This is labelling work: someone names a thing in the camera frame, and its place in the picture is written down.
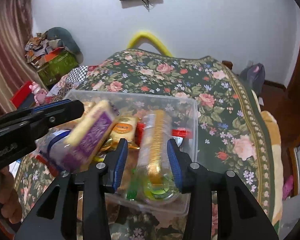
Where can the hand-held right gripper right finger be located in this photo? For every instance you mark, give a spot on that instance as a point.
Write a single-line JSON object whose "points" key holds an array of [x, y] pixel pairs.
{"points": [[173, 165]]}

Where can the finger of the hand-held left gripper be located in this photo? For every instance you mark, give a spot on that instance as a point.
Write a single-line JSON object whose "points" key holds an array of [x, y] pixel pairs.
{"points": [[65, 115], [50, 106]]}

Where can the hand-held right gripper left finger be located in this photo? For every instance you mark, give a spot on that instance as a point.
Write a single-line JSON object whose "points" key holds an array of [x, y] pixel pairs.
{"points": [[121, 162]]}

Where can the long gold biscuit packet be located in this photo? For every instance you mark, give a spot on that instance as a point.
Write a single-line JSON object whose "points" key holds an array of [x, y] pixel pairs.
{"points": [[153, 142]]}

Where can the green packet of round crackers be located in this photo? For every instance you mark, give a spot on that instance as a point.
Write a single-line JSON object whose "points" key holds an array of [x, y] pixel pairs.
{"points": [[157, 192]]}

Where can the purple label cracker packet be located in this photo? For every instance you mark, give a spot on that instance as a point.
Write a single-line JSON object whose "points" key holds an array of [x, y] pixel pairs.
{"points": [[90, 135]]}

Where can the blue and white snack packet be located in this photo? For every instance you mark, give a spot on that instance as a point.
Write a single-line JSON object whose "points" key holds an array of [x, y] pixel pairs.
{"points": [[53, 145]]}

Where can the tan biscuit packet orange label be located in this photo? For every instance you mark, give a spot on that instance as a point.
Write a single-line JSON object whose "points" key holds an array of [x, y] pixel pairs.
{"points": [[123, 130]]}

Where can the red snack packet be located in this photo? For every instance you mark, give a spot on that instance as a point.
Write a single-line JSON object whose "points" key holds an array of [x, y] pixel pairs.
{"points": [[182, 133]]}

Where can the clear plastic container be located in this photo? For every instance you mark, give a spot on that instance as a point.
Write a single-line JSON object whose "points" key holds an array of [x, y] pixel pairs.
{"points": [[182, 110]]}

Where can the person's left hand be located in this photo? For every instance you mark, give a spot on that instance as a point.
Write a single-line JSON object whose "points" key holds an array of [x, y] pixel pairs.
{"points": [[8, 197]]}

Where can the pink plush toy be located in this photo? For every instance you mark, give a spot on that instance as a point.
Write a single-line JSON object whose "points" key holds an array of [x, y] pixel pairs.
{"points": [[39, 93]]}

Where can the red box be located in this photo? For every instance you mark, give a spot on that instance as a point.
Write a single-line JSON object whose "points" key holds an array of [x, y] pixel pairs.
{"points": [[21, 93]]}

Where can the checkered patchwork quilt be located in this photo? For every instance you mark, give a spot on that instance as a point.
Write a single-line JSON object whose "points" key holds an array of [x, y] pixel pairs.
{"points": [[75, 76]]}

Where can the orange box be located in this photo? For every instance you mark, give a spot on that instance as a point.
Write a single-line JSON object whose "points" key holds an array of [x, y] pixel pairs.
{"points": [[52, 55]]}

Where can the pile of patterned clothes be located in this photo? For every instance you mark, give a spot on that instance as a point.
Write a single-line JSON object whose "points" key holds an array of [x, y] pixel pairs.
{"points": [[40, 45]]}

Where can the striped brown curtain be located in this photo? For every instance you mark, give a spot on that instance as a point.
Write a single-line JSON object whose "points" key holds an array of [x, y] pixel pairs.
{"points": [[7, 55]]}

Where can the grey pillow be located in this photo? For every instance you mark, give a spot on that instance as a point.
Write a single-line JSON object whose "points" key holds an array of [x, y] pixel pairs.
{"points": [[65, 37]]}

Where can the green floral blanket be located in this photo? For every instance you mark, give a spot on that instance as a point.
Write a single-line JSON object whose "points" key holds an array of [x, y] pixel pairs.
{"points": [[190, 80]]}

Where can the tan plush blanket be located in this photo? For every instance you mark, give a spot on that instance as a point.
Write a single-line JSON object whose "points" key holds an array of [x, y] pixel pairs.
{"points": [[272, 135]]}

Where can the yellow foam tube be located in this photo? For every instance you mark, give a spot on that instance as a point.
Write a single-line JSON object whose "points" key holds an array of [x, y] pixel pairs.
{"points": [[150, 36]]}

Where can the pink cloth item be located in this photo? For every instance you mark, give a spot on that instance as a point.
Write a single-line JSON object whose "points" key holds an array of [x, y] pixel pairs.
{"points": [[288, 187]]}

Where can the grey backpack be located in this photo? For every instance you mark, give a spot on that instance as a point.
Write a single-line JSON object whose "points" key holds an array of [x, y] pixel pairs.
{"points": [[252, 77]]}

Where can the wooden bed post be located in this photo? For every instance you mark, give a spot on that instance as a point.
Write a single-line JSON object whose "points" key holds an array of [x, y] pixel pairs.
{"points": [[227, 65]]}

